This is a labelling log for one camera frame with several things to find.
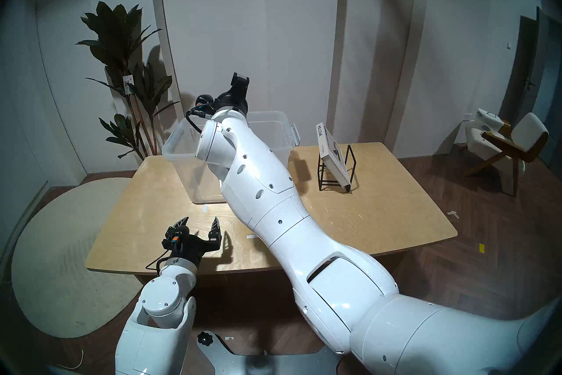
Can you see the dark green potted plant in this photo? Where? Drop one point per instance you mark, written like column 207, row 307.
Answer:
column 116, row 31

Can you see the white cross floor tape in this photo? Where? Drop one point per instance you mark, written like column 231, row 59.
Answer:
column 452, row 214

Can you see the white Welcome book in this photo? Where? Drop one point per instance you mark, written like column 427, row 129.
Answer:
column 331, row 150

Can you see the white wooden armchair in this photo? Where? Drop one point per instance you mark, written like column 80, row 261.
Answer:
column 487, row 141

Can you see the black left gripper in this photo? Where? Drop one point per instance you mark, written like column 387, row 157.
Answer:
column 191, row 244

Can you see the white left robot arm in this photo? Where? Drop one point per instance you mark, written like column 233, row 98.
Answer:
column 158, row 317

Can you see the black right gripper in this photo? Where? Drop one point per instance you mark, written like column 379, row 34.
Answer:
column 235, row 99

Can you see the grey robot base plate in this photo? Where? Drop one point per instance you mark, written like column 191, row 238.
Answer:
column 263, row 363

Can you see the dark grey door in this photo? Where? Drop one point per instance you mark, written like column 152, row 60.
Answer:
column 527, row 79

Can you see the black base knob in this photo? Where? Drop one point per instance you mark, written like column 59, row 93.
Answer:
column 204, row 338

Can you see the clear plastic storage box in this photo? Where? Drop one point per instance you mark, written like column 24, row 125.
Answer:
column 184, row 159

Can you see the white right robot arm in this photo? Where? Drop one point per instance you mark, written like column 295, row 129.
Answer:
column 333, row 282

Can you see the round beige rug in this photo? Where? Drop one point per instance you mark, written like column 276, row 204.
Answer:
column 66, row 255

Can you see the white plant tag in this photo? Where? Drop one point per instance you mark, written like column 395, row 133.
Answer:
column 128, row 85

